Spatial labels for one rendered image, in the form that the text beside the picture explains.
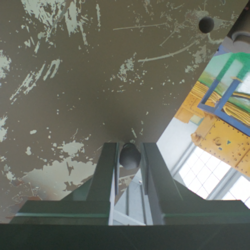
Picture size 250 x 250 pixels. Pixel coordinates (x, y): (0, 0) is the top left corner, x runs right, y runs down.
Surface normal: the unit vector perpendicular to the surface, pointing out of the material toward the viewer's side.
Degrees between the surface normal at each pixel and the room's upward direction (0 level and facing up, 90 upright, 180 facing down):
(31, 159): 90
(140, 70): 90
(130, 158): 90
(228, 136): 90
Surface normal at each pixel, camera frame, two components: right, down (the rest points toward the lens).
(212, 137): -0.03, 0.24
